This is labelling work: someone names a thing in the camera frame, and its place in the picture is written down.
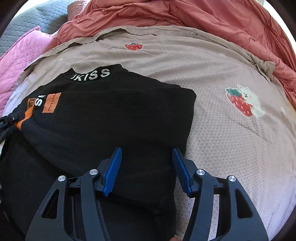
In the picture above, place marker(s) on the mauve pillow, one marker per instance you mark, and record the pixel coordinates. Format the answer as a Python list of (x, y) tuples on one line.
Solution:
[(75, 9)]

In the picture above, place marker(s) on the person's right hand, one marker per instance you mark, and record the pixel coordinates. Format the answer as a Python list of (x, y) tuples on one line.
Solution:
[(176, 238)]

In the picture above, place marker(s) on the pink quilted blanket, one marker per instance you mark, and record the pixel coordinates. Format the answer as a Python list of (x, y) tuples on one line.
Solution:
[(18, 58)]

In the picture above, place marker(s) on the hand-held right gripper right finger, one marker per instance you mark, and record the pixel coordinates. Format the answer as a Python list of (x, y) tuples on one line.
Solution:
[(181, 171)]

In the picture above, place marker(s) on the beige strawberry printed blanket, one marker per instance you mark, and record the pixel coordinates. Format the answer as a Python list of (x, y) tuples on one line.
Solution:
[(185, 69)]

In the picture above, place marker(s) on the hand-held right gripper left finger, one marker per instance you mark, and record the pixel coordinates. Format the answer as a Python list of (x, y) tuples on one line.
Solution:
[(113, 169)]

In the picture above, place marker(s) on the salmon red duvet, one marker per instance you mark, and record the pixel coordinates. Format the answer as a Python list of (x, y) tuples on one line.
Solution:
[(185, 14)]

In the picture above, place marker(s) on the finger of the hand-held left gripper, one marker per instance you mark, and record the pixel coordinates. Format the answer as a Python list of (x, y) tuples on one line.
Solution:
[(11, 118)]

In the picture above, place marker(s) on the black sweater with orange patches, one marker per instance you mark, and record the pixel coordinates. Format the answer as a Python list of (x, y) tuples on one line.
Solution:
[(104, 115)]

